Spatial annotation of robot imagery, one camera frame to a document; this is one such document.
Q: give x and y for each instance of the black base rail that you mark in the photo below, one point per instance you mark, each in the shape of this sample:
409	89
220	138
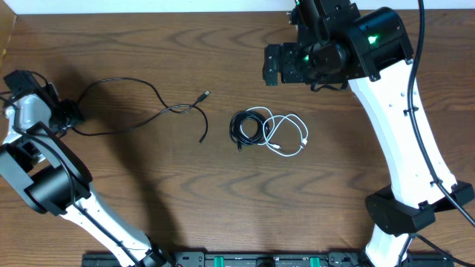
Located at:
333	259

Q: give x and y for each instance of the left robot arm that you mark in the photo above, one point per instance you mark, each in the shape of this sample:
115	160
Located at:
51	179

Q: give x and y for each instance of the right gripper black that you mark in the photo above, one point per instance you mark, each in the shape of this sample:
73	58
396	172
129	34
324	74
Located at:
286	52

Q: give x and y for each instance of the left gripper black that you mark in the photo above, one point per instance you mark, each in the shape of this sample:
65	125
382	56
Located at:
75	113

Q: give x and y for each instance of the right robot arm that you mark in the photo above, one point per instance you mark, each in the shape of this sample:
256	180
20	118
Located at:
338	48

